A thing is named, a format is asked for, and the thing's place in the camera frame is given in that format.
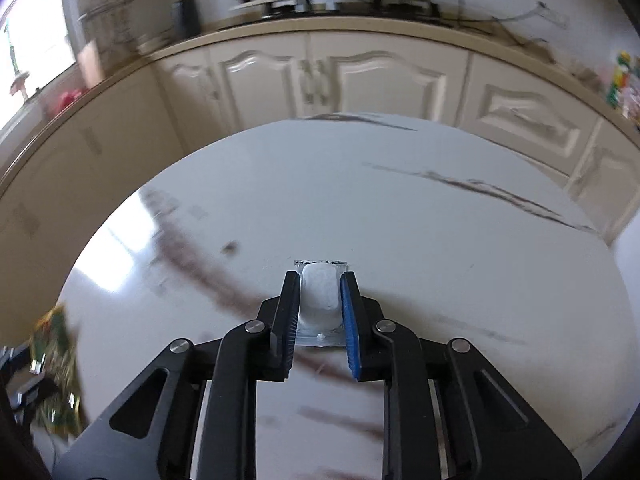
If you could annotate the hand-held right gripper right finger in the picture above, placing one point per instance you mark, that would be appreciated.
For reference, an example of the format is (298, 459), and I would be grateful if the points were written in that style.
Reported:
(350, 330)

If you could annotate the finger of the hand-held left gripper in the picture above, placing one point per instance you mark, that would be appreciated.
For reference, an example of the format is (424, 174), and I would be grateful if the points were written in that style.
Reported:
(12, 356)
(32, 391)

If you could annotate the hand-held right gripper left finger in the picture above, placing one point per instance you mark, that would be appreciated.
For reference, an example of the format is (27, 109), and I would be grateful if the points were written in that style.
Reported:
(290, 325)

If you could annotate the yellow green snack bag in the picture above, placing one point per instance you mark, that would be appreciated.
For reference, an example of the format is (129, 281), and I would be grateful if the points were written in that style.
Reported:
(56, 350)

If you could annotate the clear plastic pack white filling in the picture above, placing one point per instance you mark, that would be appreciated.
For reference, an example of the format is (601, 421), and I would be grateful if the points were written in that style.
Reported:
(320, 287)

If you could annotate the cream lower kitchen cabinets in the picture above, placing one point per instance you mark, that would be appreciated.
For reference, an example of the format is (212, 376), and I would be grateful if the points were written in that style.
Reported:
(270, 80)

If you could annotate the red cloth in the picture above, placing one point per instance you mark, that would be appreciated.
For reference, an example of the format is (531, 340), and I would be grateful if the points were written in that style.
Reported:
(69, 100)

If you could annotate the metal faucet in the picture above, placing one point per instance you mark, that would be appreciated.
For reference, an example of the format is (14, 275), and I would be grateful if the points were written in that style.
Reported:
(19, 75)

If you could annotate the wooden cutting board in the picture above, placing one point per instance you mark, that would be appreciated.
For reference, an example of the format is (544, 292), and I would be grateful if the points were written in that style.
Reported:
(92, 65)

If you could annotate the window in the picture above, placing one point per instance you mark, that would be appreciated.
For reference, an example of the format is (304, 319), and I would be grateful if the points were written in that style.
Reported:
(30, 35)

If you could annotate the gas stove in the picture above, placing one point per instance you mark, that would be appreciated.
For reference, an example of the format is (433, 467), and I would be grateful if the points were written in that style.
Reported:
(340, 2)

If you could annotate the row of condiment bottles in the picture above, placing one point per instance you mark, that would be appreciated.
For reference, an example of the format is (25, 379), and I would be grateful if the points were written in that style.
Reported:
(624, 85)

